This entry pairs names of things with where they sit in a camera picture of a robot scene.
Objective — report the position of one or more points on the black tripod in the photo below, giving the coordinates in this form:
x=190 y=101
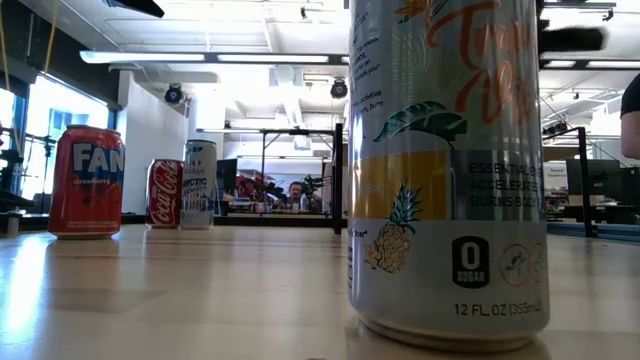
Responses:
x=48 y=170

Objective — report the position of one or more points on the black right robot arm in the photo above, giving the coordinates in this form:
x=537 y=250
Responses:
x=570 y=40

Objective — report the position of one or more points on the black table frame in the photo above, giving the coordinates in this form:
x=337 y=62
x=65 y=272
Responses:
x=250 y=220

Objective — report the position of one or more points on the red Coca-Cola can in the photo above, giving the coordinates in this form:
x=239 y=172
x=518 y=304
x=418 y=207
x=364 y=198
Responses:
x=162 y=195

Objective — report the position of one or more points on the wooden shelf black metal frame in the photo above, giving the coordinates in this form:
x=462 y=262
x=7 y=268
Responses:
x=338 y=180

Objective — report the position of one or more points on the overhead light bar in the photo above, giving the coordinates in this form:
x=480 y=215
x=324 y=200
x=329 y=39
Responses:
x=150 y=56

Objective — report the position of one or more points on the Celsius Tropical Vibe can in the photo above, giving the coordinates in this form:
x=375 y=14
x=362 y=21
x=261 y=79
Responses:
x=450 y=240

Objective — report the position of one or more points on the red Fanta strawberry can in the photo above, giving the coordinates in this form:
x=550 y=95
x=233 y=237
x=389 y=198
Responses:
x=85 y=200

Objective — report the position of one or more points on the Celsius Arctic Vibe can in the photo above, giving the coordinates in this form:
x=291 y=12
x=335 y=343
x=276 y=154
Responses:
x=200 y=200

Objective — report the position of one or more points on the white paper sign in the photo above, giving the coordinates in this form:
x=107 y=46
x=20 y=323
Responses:
x=556 y=175

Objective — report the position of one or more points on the blue floor mat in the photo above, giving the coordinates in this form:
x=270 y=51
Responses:
x=620 y=232

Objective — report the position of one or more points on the black background monitor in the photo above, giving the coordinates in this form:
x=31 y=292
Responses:
x=227 y=175
x=607 y=177

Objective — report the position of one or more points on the black round ceiling camera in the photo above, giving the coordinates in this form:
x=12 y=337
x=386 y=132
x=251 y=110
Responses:
x=338 y=89
x=173 y=94

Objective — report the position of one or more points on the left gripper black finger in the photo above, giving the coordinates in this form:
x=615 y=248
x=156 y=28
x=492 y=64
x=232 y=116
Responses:
x=135 y=5

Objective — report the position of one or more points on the person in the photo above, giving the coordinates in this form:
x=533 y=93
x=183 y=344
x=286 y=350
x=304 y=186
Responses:
x=631 y=125
x=296 y=192

